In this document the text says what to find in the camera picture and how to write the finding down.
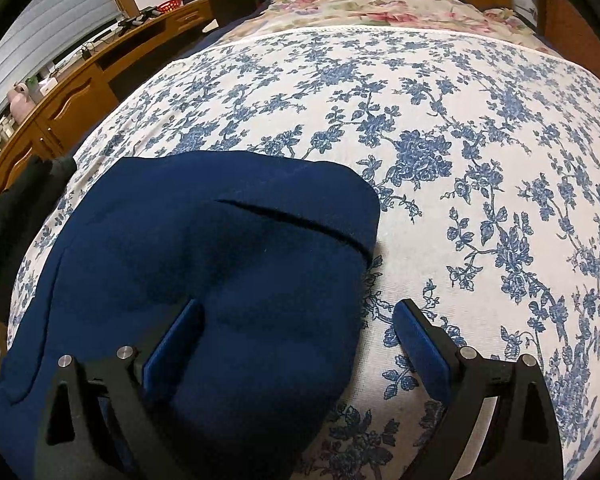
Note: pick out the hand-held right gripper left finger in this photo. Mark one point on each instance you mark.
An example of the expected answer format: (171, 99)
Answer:
(172, 345)

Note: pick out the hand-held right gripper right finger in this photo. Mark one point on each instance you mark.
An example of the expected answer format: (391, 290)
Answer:
(420, 345)

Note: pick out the navy blue suit jacket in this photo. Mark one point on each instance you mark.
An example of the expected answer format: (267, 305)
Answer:
(230, 260)

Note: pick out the dark cloth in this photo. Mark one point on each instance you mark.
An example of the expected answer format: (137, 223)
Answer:
(10, 220)

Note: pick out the blue floral bed sheet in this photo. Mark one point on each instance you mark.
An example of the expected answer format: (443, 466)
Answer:
(480, 135)

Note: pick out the wooden desk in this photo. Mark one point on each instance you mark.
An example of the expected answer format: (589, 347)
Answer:
(70, 105)

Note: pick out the pink floral quilt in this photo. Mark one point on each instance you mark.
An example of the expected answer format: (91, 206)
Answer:
(380, 10)

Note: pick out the red bowl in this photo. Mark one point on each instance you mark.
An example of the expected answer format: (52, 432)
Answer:
(170, 6)

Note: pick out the grey window blind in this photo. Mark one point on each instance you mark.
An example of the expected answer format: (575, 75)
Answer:
(55, 20)

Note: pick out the wooden louvered wardrobe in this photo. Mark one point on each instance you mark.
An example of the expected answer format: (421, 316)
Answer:
(565, 15)

